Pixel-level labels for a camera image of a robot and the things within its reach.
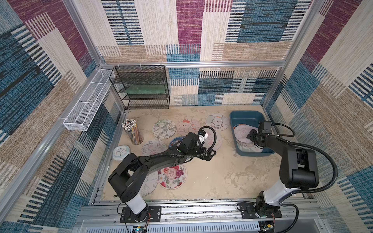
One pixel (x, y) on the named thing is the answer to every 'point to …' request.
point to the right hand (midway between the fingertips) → (253, 138)
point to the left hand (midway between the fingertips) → (211, 151)
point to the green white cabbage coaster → (163, 128)
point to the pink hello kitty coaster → (242, 131)
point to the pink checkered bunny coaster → (186, 125)
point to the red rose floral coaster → (173, 177)
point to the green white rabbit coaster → (254, 149)
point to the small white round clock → (120, 152)
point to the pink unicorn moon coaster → (209, 141)
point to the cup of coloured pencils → (130, 127)
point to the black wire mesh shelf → (142, 87)
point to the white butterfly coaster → (149, 182)
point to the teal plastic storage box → (242, 122)
